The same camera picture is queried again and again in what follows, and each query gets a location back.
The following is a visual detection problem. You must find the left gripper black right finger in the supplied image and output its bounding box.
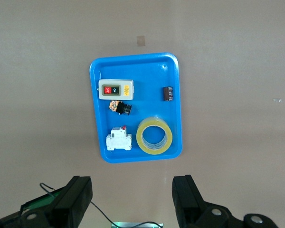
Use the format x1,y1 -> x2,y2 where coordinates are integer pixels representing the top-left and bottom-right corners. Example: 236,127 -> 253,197
171,174 -> 278,228

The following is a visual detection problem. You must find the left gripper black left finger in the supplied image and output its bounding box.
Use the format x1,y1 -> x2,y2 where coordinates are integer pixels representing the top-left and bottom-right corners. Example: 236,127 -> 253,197
0,175 -> 94,228

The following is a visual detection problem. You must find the yellow tape roll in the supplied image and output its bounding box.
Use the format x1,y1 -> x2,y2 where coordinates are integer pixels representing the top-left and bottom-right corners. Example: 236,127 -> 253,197
135,116 -> 173,155

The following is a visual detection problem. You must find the green circuit board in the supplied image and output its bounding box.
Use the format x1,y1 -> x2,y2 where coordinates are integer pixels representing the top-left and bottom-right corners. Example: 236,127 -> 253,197
23,187 -> 65,211

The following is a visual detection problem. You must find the white circuit breaker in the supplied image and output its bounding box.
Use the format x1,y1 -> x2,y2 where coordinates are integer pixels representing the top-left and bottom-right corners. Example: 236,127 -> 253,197
105,125 -> 133,152

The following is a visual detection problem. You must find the red push button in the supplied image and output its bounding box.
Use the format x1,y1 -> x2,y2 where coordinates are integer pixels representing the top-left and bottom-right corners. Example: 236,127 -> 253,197
108,100 -> 133,116

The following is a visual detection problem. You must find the small dark terminal block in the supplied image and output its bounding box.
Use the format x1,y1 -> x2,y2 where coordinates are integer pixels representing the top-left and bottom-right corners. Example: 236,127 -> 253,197
162,86 -> 174,102

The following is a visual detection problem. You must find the blue plastic tray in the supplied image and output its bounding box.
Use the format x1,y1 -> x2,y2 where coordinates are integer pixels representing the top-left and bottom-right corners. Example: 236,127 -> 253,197
89,52 -> 183,164

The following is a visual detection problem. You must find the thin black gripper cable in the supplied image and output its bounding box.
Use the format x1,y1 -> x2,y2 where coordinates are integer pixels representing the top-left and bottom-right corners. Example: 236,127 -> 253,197
39,182 -> 162,228

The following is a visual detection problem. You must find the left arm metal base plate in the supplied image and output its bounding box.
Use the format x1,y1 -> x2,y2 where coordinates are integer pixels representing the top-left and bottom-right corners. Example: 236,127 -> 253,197
111,221 -> 164,228

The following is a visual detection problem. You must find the grey on-off switch box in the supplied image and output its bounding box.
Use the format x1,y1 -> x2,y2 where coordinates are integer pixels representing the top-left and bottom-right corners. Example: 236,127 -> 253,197
97,79 -> 134,100

